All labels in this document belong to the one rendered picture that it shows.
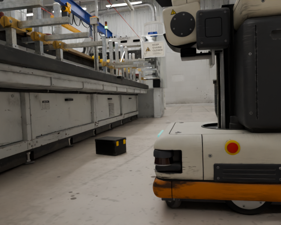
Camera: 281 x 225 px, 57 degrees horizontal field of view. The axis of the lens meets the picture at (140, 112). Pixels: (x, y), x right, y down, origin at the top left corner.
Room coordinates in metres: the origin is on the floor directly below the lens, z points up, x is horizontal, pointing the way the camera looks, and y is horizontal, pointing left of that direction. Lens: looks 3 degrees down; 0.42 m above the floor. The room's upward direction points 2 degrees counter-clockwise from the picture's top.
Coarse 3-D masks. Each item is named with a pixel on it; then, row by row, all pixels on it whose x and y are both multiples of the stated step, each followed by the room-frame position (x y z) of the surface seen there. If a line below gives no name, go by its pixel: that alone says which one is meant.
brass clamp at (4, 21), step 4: (4, 16) 1.30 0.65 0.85; (0, 20) 1.31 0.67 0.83; (4, 20) 1.30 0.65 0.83; (8, 20) 1.30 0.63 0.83; (12, 20) 1.33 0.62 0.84; (16, 20) 1.36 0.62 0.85; (4, 24) 1.30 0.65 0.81; (8, 24) 1.31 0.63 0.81; (12, 24) 1.33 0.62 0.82; (16, 24) 1.36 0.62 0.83; (16, 28) 1.35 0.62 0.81; (20, 28) 1.38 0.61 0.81; (16, 32) 1.43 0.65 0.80; (20, 32) 1.43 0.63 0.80
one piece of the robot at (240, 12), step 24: (240, 0) 0.95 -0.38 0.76; (264, 0) 0.90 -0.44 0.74; (240, 24) 1.02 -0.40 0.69; (264, 24) 0.90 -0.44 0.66; (240, 48) 0.97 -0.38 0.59; (264, 48) 0.90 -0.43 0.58; (216, 72) 1.19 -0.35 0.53; (240, 72) 0.98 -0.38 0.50; (264, 72) 0.90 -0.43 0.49; (216, 96) 1.29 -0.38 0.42; (240, 96) 0.99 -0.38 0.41; (264, 96) 0.90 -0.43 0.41; (240, 120) 1.00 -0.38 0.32; (264, 120) 0.90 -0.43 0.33
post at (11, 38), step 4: (4, 0) 1.33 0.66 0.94; (8, 0) 1.33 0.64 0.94; (4, 12) 1.33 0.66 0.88; (8, 12) 1.33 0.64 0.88; (12, 12) 1.34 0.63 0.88; (8, 16) 1.33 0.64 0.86; (12, 16) 1.34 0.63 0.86; (8, 28) 1.33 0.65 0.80; (12, 28) 1.34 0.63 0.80; (8, 32) 1.33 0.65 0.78; (12, 32) 1.34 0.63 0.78; (8, 36) 1.33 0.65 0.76; (12, 36) 1.33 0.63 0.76; (8, 40) 1.33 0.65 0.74; (12, 40) 1.33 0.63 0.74; (16, 40) 1.36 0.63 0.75; (16, 44) 1.36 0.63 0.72
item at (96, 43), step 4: (64, 44) 1.86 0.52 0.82; (68, 44) 1.85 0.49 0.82; (72, 44) 1.85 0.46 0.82; (76, 44) 1.84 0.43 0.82; (80, 44) 1.83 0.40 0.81; (84, 44) 1.83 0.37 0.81; (88, 44) 1.82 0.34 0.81; (92, 44) 1.82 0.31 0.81; (96, 44) 1.81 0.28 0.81; (100, 44) 1.81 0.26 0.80; (44, 48) 1.88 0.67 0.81; (48, 48) 1.88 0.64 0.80; (52, 48) 1.88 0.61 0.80; (68, 48) 1.88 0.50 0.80
